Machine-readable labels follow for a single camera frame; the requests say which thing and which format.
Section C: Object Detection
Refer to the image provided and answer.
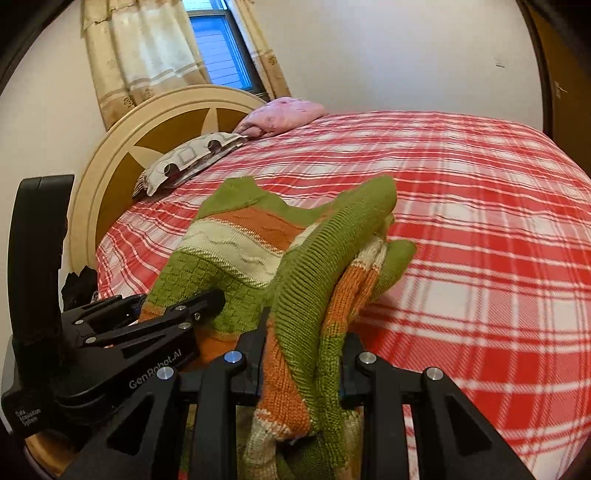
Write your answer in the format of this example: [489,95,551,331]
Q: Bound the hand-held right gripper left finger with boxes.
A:
[60,318,271,480]

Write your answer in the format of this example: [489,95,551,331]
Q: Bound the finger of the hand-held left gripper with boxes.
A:
[62,295,145,329]
[82,289,227,349]

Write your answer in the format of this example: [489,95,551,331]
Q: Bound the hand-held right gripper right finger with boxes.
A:
[339,332,539,480]

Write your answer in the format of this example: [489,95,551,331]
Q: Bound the green striped knit sweater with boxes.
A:
[137,175,419,480]

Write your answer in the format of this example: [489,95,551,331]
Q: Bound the black cloth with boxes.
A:
[61,266,100,311]

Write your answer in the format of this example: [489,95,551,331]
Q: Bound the grey patterned pillow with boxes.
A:
[133,131,249,200]

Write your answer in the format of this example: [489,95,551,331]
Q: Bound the cream wooden headboard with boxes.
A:
[68,84,271,278]

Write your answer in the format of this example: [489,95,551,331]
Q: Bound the red plaid bed sheet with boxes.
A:
[95,110,591,480]

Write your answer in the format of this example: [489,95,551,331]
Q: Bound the pink floral pillow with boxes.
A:
[233,97,328,139]

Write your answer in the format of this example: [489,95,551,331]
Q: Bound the beige curtain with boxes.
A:
[81,0,209,131]
[230,0,294,100]

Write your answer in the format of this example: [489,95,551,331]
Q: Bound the window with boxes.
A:
[182,0,269,96]

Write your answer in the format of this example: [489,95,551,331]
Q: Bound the brown wooden door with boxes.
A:
[516,0,591,155]

